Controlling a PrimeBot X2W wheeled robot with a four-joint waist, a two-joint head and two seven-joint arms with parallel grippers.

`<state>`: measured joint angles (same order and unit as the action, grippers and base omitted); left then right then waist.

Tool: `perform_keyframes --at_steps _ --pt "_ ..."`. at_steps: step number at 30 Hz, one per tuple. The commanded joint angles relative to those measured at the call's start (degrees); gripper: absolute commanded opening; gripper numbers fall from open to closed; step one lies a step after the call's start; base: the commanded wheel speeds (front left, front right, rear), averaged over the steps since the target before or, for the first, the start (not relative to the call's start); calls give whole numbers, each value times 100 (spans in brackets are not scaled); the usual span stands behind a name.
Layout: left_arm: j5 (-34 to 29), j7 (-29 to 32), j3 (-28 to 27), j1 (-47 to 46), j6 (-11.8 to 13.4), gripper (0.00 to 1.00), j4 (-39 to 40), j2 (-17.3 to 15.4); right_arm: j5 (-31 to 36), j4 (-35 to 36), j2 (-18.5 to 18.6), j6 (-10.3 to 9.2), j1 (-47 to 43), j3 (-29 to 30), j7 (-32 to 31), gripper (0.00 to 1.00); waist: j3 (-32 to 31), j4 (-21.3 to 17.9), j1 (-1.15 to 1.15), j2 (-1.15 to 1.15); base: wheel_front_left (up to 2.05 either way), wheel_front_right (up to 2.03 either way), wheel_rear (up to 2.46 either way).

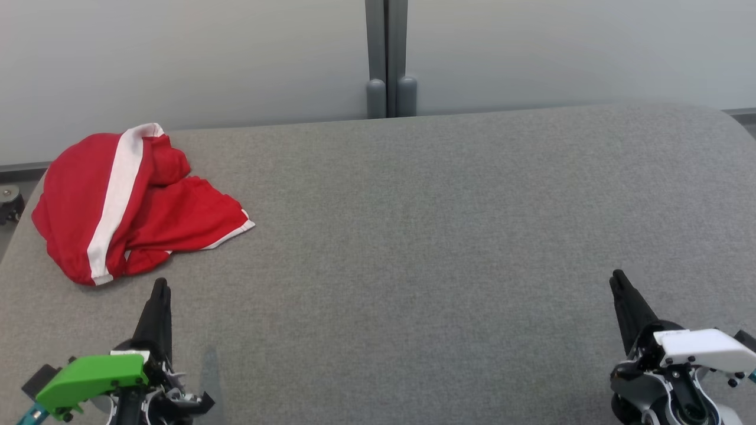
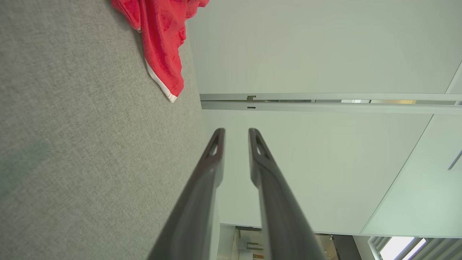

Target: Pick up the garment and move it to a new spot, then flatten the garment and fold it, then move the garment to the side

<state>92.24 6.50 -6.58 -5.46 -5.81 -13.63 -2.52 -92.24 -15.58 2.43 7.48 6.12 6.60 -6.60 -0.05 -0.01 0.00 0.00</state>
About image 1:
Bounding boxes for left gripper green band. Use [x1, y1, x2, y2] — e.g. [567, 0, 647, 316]
[22, 278, 214, 425]

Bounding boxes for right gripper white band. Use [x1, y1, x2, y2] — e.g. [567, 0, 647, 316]
[610, 270, 756, 425]

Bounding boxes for red shorts with white stripe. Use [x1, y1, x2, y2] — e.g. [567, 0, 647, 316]
[31, 123, 256, 287]

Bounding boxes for grey double partition post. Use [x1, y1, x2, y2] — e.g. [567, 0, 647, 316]
[364, 0, 418, 119]

